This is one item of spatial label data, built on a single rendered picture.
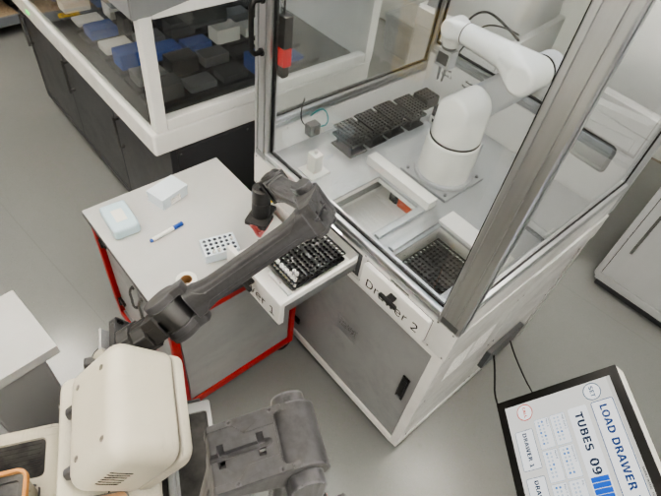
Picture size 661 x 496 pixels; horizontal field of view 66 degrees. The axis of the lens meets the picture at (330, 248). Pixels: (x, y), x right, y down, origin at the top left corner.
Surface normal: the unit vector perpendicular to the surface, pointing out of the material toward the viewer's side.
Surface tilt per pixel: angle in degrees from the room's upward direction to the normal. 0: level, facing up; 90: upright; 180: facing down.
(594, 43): 90
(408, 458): 0
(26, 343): 0
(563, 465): 50
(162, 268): 0
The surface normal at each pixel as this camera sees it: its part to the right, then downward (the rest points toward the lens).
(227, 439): -0.11, -0.61
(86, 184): 0.11, -0.66
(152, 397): 0.73, -0.58
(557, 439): -0.69, -0.48
